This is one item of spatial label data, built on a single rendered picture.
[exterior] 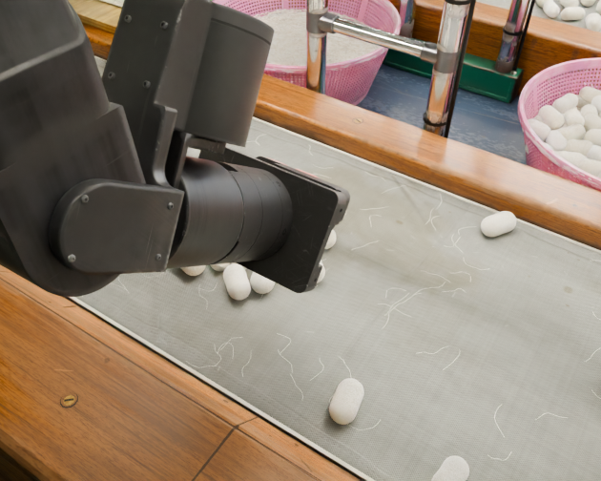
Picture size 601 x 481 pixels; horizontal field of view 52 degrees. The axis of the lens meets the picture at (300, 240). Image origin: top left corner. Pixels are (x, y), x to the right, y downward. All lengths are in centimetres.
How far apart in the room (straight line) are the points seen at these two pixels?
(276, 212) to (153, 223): 11
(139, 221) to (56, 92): 6
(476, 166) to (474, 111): 26
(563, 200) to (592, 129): 17
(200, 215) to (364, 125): 40
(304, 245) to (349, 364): 14
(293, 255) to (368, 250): 20
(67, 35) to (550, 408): 40
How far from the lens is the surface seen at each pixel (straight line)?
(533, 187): 62
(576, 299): 57
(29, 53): 21
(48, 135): 22
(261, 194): 34
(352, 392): 44
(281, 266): 37
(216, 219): 30
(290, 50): 86
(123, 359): 47
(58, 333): 50
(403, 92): 90
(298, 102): 70
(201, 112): 28
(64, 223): 22
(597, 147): 74
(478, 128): 85
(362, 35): 67
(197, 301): 52
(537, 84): 79
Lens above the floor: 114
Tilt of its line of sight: 45 degrees down
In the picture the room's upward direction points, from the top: straight up
